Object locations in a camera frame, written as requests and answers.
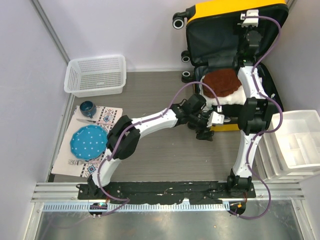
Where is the patterned white placemat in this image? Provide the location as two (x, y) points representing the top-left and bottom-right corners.
(51, 106), (123, 178)

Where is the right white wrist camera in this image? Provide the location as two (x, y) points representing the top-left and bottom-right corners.
(240, 9), (259, 28)

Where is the white blue round tin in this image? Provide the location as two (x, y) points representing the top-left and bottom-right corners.
(223, 116), (231, 123)

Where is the silver fork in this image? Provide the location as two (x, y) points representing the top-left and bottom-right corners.
(67, 159), (87, 166)

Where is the yellow cartoon hard-shell suitcase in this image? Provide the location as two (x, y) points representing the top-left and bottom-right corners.
(172, 0), (289, 134)

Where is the white fluffy towel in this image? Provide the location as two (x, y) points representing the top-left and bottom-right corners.
(199, 76), (247, 109)

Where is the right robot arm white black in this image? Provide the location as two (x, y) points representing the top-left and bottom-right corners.
(186, 22), (282, 198)

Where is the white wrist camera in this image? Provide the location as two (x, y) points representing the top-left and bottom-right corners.
(207, 111), (225, 131)
(240, 9), (259, 28)

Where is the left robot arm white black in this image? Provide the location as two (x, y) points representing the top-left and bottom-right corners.
(87, 94), (216, 200)

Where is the white compartment organizer tray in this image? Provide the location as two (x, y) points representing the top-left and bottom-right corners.
(255, 110), (320, 183)

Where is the aluminium rail frame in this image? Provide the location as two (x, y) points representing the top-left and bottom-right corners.
(31, 181), (305, 212)

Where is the pink chopstick near cup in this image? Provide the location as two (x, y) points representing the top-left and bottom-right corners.
(102, 122), (116, 126)

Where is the brown towel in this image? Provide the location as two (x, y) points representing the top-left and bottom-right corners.
(202, 68), (242, 98)

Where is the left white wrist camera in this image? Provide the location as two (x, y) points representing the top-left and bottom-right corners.
(207, 111), (225, 131)

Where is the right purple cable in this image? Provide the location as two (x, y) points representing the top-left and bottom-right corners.
(228, 15), (285, 221)

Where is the white perforated plastic basket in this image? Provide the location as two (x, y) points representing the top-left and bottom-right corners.
(64, 54), (127, 98)

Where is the purple cable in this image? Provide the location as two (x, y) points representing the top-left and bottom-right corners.
(228, 15), (285, 221)
(96, 81), (223, 217)

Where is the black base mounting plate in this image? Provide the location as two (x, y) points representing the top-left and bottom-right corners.
(76, 181), (256, 205)

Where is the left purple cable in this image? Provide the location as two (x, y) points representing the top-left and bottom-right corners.
(96, 81), (223, 217)

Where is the blue dotted plate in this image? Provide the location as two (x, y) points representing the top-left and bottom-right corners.
(70, 124), (108, 162)

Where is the small blue cup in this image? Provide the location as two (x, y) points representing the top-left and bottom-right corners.
(79, 101), (97, 119)

